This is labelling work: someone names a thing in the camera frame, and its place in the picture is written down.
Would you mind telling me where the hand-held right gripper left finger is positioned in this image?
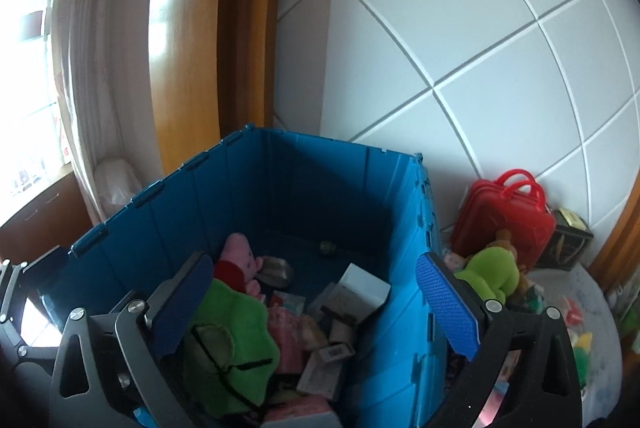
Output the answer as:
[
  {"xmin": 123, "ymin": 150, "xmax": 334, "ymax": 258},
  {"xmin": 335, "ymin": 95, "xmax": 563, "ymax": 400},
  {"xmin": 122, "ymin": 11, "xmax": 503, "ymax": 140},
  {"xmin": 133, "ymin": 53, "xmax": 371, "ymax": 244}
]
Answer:
[{"xmin": 48, "ymin": 251, "xmax": 216, "ymax": 428}]

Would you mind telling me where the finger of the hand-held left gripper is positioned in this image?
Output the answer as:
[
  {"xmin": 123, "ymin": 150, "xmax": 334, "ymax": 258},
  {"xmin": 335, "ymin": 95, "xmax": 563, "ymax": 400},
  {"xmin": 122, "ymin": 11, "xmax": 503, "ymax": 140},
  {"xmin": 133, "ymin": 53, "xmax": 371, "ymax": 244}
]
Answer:
[{"xmin": 0, "ymin": 246, "xmax": 71, "ymax": 366}]

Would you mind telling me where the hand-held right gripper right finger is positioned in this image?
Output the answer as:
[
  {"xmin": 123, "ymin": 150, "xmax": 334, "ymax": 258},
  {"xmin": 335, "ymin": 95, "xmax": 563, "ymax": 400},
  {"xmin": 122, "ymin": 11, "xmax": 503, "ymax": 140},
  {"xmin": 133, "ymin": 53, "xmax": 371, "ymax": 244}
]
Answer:
[{"xmin": 415, "ymin": 251, "xmax": 583, "ymax": 428}]

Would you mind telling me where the blue plastic storage crate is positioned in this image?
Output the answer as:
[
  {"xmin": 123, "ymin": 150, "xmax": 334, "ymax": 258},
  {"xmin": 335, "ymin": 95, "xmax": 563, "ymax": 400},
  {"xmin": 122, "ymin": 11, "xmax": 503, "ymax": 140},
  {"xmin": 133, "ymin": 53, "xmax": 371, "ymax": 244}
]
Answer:
[{"xmin": 37, "ymin": 124, "xmax": 443, "ymax": 428}]

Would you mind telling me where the green frog plush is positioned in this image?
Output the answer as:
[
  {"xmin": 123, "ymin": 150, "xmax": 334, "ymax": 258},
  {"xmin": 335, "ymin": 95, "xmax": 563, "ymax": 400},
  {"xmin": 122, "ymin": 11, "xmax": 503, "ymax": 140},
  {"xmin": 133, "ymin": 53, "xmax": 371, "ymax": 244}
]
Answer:
[{"xmin": 452, "ymin": 247, "xmax": 521, "ymax": 304}]

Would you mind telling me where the brown wooden cabinet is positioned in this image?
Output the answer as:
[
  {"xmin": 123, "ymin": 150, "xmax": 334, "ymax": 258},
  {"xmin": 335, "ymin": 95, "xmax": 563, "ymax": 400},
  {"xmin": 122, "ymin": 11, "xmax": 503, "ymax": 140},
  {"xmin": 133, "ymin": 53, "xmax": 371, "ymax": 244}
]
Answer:
[{"xmin": 0, "ymin": 175, "xmax": 93, "ymax": 259}]

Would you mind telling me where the green plush hat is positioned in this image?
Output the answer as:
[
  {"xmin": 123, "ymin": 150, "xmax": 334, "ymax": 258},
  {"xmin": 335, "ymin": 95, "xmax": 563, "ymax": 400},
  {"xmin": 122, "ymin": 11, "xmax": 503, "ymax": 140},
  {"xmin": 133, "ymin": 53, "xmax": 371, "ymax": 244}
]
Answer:
[{"xmin": 182, "ymin": 278, "xmax": 281, "ymax": 419}]

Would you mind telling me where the pink pig plush red dress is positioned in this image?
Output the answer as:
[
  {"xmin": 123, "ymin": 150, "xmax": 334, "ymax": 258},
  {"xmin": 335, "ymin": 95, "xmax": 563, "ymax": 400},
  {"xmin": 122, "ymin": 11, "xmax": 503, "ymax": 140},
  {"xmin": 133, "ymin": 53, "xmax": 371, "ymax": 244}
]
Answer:
[{"xmin": 215, "ymin": 233, "xmax": 266, "ymax": 300}]

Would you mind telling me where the white cardboard box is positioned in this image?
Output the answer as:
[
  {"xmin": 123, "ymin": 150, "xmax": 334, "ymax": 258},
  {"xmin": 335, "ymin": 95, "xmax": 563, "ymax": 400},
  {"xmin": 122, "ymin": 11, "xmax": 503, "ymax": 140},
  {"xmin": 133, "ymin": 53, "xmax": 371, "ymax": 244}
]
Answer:
[{"xmin": 320, "ymin": 263, "xmax": 392, "ymax": 324}]

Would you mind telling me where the brown bear plush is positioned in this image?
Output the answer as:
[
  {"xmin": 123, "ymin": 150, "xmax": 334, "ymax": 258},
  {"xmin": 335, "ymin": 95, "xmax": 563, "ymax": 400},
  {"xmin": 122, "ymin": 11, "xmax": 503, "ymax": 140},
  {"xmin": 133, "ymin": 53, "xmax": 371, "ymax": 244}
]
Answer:
[{"xmin": 495, "ymin": 228, "xmax": 531, "ymax": 294}]

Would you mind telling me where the red toy suitcase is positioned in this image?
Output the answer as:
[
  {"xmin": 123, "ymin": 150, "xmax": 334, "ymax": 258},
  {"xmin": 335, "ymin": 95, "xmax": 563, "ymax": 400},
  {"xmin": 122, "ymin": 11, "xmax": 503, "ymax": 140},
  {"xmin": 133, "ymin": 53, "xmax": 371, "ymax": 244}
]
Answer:
[{"xmin": 451, "ymin": 169, "xmax": 557, "ymax": 271}]

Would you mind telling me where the small metal tin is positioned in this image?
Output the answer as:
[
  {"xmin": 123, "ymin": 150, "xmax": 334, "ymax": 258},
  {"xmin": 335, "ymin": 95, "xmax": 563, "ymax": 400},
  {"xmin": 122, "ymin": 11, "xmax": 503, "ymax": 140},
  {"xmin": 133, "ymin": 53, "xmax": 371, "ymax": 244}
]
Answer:
[{"xmin": 257, "ymin": 256, "xmax": 293, "ymax": 289}]

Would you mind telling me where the pink tissue packet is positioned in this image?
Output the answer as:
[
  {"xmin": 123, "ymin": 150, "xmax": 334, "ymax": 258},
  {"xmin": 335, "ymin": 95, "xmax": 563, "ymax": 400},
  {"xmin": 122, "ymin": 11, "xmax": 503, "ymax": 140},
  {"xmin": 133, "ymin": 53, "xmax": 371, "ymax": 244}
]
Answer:
[{"xmin": 267, "ymin": 308, "xmax": 328, "ymax": 374}]

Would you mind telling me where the green and yellow plush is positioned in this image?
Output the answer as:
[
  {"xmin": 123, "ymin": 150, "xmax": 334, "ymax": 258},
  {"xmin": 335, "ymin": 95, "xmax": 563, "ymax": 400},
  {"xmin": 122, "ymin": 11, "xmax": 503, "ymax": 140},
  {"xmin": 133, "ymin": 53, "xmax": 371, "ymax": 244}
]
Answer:
[{"xmin": 570, "ymin": 332, "xmax": 595, "ymax": 389}]

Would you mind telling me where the white barcode label box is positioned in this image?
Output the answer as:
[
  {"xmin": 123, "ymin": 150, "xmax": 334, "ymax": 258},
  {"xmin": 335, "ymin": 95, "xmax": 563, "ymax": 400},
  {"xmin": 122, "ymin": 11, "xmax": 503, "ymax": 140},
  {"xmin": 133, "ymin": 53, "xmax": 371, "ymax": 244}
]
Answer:
[{"xmin": 297, "ymin": 343, "xmax": 353, "ymax": 401}]

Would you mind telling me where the window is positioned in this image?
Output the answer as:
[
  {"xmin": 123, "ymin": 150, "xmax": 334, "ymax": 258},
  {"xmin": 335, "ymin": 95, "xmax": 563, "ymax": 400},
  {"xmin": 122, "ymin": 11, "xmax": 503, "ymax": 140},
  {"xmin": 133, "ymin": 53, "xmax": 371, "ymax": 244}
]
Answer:
[{"xmin": 0, "ymin": 0, "xmax": 66, "ymax": 209}]

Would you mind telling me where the white curtain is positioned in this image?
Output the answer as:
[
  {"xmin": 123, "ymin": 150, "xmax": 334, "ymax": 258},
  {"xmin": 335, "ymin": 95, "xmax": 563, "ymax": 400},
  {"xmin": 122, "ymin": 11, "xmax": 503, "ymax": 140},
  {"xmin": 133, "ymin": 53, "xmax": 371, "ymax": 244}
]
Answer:
[{"xmin": 50, "ymin": 0, "xmax": 171, "ymax": 229}]

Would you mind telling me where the black gift box gold handle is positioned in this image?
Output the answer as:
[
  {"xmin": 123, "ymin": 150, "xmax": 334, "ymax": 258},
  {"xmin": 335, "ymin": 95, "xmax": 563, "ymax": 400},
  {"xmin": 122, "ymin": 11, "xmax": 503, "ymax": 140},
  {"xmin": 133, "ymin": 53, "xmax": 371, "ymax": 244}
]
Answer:
[{"xmin": 537, "ymin": 207, "xmax": 593, "ymax": 271}]

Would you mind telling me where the ribbed wooden headboard post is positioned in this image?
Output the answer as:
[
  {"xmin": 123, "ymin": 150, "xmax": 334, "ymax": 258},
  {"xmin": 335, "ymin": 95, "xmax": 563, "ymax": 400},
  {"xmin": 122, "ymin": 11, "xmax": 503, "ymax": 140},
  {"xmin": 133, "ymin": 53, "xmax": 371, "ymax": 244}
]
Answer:
[{"xmin": 590, "ymin": 188, "xmax": 640, "ymax": 294}]

